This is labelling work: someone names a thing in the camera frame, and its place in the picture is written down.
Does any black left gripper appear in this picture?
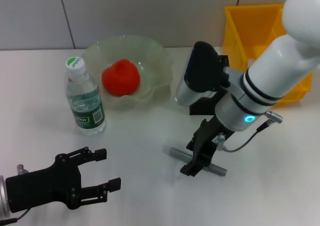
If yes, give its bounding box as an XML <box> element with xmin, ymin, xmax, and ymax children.
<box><xmin>4</xmin><ymin>147</ymin><xmax>122</xmax><ymax>210</ymax></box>

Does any clear green-label water bottle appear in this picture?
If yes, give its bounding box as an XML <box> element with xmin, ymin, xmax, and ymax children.
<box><xmin>64</xmin><ymin>56</ymin><xmax>107</xmax><ymax>136</ymax></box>

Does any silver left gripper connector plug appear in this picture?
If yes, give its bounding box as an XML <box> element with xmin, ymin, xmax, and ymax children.
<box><xmin>16</xmin><ymin>163</ymin><xmax>30</xmax><ymax>176</ymax></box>

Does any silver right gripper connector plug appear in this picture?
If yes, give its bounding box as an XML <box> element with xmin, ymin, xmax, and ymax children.
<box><xmin>216</xmin><ymin>132</ymin><xmax>227</xmax><ymax>151</ymax></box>

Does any red-orange toy orange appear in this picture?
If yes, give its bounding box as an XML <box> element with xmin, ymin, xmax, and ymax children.
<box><xmin>101</xmin><ymin>59</ymin><xmax>141</xmax><ymax>96</ymax></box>

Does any grey marker pen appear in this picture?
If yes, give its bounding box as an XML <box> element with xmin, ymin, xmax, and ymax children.
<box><xmin>162</xmin><ymin>146</ymin><xmax>228</xmax><ymax>178</ymax></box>

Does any yellow plastic bin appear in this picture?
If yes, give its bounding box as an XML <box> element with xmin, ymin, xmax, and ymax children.
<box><xmin>223</xmin><ymin>4</ymin><xmax>315</xmax><ymax>108</ymax></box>

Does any green glass fruit bowl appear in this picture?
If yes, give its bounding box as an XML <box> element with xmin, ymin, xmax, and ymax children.
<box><xmin>81</xmin><ymin>35</ymin><xmax>174</xmax><ymax>111</ymax></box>

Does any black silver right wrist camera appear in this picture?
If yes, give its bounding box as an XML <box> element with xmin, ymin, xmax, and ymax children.
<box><xmin>174</xmin><ymin>41</ymin><xmax>231</xmax><ymax>106</ymax></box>

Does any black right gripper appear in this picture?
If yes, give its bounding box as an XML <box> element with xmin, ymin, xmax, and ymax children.
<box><xmin>179</xmin><ymin>115</ymin><xmax>235</xmax><ymax>177</ymax></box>

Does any grey left arm cable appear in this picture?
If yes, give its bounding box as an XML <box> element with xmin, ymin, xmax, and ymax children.
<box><xmin>0</xmin><ymin>207</ymin><xmax>30</xmax><ymax>223</ymax></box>

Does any black mesh pen holder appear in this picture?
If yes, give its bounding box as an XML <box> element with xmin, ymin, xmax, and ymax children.
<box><xmin>189</xmin><ymin>54</ymin><xmax>230</xmax><ymax>116</ymax></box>

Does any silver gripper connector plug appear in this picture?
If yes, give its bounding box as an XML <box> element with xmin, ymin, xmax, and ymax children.
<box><xmin>16</xmin><ymin>163</ymin><xmax>30</xmax><ymax>176</ymax></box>
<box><xmin>216</xmin><ymin>132</ymin><xmax>227</xmax><ymax>151</ymax></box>

